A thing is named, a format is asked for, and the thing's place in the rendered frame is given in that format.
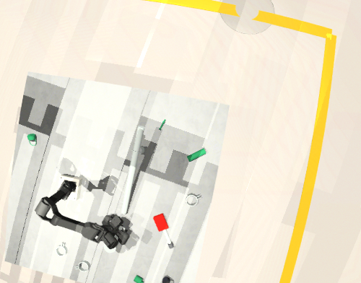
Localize green cylinder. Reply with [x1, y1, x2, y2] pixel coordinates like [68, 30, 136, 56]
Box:
[187, 149, 206, 162]

